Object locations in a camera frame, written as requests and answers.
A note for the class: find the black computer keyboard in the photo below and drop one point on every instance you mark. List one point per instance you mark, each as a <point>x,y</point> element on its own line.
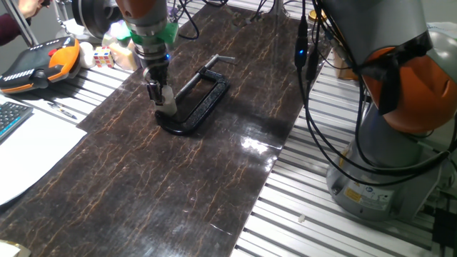
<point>12,118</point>

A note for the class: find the Rubik's cube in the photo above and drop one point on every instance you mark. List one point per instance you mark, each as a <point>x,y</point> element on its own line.
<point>103,57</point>

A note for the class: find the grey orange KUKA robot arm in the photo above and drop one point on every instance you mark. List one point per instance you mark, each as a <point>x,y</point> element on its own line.
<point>389,32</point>

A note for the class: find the maroon sleeved forearm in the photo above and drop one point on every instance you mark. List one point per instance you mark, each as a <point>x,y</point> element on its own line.
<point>9,28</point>

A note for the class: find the green printed camera mount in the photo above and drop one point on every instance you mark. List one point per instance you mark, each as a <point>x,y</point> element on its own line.
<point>169,32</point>

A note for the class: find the orange black teach pendant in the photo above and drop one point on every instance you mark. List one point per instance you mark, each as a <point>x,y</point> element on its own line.
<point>35,71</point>

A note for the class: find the dark marble pattern mat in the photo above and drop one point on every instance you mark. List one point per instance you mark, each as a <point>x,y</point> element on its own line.
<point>143,185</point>

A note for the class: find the dark pen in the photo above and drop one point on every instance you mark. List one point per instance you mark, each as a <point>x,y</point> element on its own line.
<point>62,111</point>

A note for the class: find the white plastic jar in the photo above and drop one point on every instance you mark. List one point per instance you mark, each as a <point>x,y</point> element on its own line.
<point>167,109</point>

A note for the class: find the black round spool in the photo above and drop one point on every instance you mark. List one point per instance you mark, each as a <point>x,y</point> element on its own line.
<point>93,16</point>

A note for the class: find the small white scrap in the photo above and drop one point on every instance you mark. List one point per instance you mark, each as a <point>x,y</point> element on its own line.
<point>302,217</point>

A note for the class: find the slim metal stand post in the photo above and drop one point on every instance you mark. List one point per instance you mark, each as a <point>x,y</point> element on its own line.
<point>277,5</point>

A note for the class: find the person's bare hand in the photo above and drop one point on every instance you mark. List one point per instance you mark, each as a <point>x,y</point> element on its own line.
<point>30,6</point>

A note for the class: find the cardboard box with inserts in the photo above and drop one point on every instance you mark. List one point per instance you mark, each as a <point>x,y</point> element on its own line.
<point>344,71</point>

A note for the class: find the glass jar with yellow lid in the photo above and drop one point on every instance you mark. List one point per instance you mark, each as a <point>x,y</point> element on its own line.
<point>316,15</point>

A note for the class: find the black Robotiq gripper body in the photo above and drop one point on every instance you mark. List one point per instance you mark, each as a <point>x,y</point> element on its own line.
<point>157,68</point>

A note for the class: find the large white paper sheet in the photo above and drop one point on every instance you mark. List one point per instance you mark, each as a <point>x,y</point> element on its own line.
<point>32,160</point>

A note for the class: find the white soft rounded toy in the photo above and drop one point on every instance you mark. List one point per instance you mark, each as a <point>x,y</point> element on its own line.
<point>86,55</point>

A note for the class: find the aluminium frame post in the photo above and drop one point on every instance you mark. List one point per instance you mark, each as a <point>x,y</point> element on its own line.
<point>21,25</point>

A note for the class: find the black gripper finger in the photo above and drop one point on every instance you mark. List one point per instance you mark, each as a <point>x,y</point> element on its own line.
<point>155,92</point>
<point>166,76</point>

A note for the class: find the black metal C-clamp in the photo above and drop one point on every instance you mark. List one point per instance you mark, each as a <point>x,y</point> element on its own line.
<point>210,103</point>

